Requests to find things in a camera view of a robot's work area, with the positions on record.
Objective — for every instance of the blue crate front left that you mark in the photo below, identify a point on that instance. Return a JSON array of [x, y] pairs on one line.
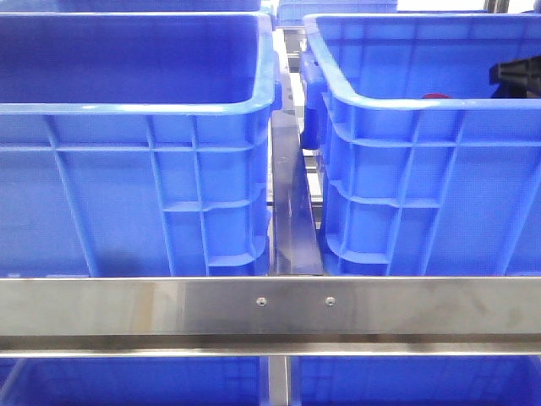
[[136, 144]]

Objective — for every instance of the steel shelf front rail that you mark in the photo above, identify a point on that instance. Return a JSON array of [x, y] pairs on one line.
[[241, 316]]

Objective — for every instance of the blue crate rear right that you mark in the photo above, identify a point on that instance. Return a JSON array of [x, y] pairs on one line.
[[291, 13]]

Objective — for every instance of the blue crate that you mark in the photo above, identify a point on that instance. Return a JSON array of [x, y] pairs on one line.
[[416, 380], [80, 6], [137, 381], [136, 144], [423, 187], [291, 13]]

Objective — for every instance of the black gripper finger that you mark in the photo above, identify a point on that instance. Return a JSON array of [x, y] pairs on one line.
[[518, 78]]

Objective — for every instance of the red push button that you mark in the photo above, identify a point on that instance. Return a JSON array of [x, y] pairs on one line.
[[435, 95]]

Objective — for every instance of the blue crate front right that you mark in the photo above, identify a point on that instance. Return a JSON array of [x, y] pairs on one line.
[[423, 187]]

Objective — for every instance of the blue crate lower left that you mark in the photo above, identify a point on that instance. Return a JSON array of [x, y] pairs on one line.
[[137, 381]]

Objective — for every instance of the blue crate rear left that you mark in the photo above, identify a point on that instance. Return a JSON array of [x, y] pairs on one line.
[[80, 6]]

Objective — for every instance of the blue crate lower right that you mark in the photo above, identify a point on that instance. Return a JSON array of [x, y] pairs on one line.
[[416, 380]]

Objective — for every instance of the steel centre divider rail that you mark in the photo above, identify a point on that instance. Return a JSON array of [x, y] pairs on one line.
[[296, 251]]

